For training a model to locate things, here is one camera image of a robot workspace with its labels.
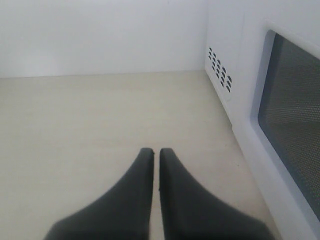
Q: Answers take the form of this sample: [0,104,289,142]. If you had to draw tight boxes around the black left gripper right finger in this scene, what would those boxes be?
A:
[159,148,274,240]

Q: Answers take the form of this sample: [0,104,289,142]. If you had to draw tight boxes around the white microwave oven body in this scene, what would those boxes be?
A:
[206,0,320,132]

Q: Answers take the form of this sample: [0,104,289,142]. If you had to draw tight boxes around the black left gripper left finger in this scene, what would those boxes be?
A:
[45,147,155,240]

